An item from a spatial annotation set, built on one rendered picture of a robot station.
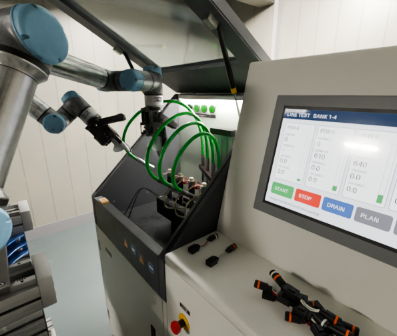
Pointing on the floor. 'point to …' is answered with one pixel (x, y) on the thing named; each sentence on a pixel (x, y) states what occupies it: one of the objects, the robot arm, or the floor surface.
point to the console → (257, 148)
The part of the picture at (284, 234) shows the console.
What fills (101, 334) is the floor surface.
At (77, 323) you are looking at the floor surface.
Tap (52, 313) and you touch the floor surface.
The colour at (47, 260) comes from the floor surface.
